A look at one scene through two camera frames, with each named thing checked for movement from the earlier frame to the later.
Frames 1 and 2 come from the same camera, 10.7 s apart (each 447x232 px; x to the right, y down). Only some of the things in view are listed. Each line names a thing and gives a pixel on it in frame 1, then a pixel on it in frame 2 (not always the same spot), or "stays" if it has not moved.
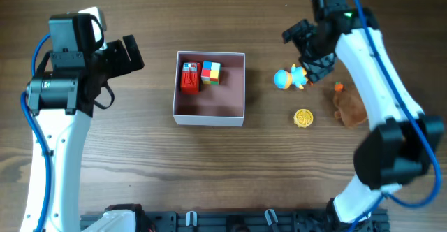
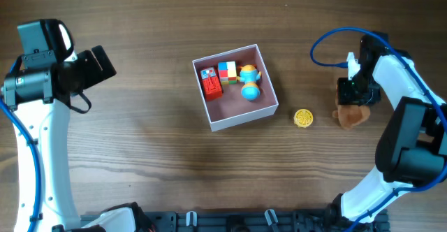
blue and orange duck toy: (284, 80) → (249, 75)
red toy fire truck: (191, 77) → (211, 85)
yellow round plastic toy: (303, 118) stays
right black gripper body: (308, 42) → (354, 96)
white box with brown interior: (222, 105) → (232, 109)
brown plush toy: (350, 110) stays
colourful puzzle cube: (210, 73) → (228, 72)
